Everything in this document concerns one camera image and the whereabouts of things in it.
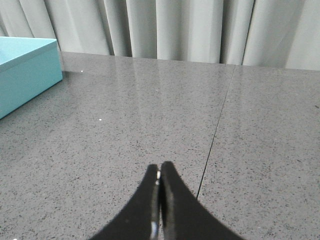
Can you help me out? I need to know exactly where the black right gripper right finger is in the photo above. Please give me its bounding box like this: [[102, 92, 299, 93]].
[[160, 161, 242, 240]]

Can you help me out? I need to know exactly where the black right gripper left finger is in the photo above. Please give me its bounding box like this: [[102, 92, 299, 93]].
[[91, 164, 160, 240]]

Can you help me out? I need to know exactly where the light blue box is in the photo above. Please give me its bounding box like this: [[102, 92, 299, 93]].
[[0, 36, 63, 118]]

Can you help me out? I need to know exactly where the grey curtain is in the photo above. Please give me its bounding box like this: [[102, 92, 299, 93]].
[[0, 0, 320, 70]]

